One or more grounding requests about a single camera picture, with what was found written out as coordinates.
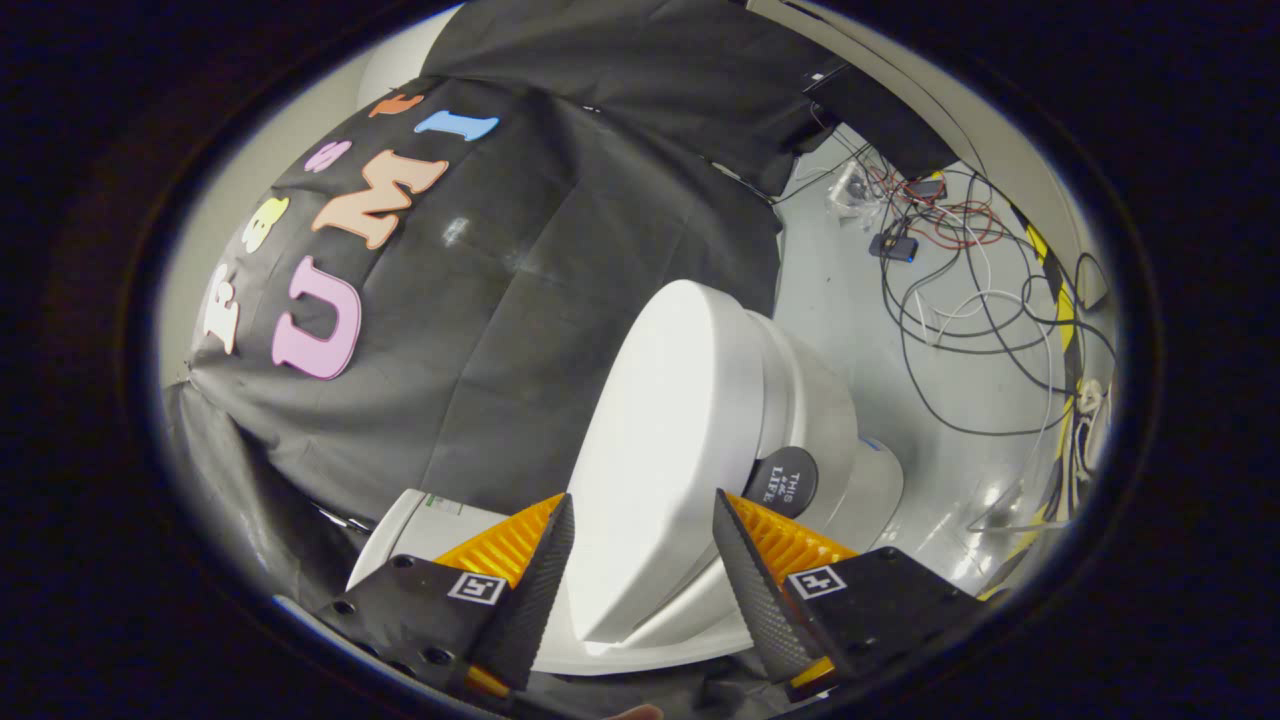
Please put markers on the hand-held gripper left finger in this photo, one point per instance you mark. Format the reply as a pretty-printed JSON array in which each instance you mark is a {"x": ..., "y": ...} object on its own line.
[{"x": 530, "y": 610}]

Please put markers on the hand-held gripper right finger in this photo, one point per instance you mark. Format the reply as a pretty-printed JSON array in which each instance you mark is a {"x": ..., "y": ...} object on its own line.
[{"x": 760, "y": 610}]

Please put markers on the white toilet lid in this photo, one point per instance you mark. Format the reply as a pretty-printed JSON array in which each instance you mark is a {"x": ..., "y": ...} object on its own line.
[{"x": 660, "y": 430}]

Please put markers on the dark round printed sticker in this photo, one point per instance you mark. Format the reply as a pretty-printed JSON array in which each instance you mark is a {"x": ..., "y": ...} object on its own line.
[{"x": 782, "y": 482}]

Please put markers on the black backdrop cloth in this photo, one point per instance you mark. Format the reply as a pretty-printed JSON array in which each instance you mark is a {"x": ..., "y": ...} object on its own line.
[{"x": 480, "y": 300}]

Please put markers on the small black blue device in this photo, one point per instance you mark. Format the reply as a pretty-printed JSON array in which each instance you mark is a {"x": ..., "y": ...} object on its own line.
[{"x": 893, "y": 247}]

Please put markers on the yellow black striped tape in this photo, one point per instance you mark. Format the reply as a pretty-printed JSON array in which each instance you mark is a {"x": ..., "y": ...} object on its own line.
[{"x": 1065, "y": 310}]

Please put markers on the clear plastic bag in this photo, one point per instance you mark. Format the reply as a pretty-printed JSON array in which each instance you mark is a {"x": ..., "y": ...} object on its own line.
[{"x": 850, "y": 188}]

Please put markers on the small dark grey device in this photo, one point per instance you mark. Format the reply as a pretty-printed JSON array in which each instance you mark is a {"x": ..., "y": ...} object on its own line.
[{"x": 925, "y": 187}]

